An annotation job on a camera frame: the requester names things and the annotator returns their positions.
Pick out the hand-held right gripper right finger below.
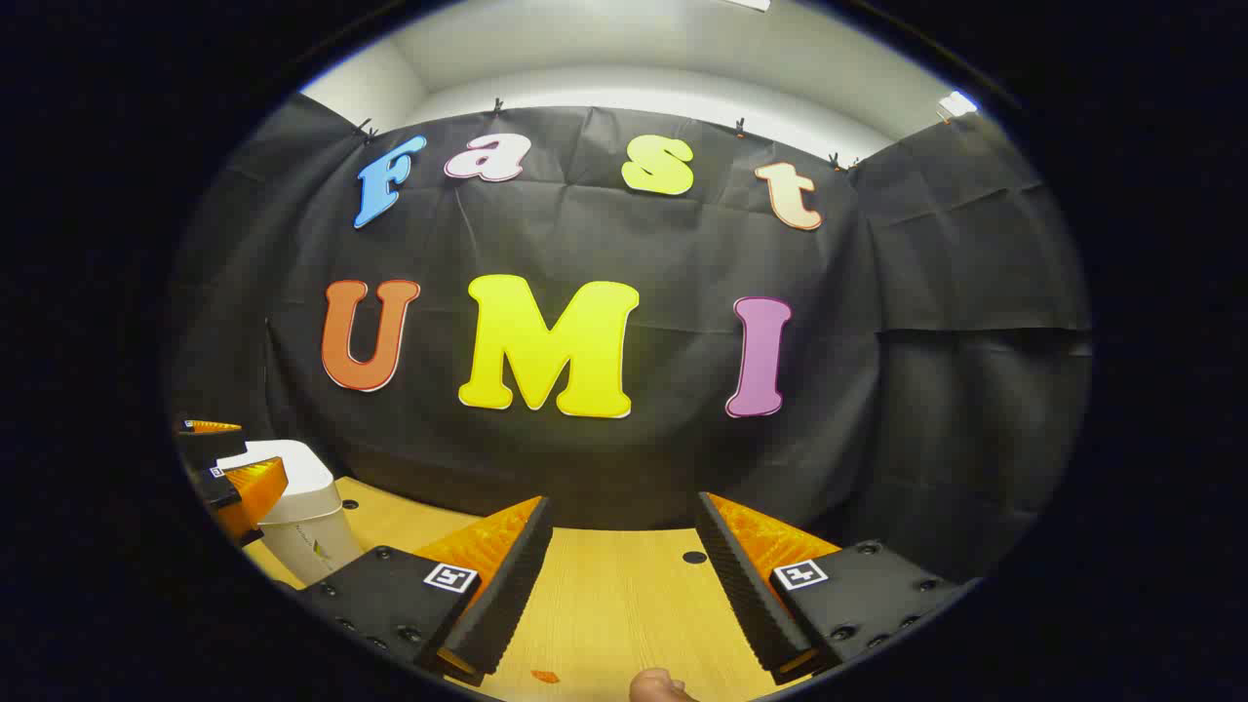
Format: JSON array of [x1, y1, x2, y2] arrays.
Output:
[[694, 491, 978, 686]]

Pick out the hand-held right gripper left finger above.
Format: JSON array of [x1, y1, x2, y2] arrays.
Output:
[[295, 495, 555, 687]]

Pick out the white garbage bin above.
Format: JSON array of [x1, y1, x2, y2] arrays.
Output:
[[216, 439, 366, 588]]

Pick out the wooden desktop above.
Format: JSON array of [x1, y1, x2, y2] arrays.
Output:
[[239, 475, 841, 702]]

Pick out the black backdrop cloth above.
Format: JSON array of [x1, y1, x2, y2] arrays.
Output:
[[166, 93, 1093, 586]]

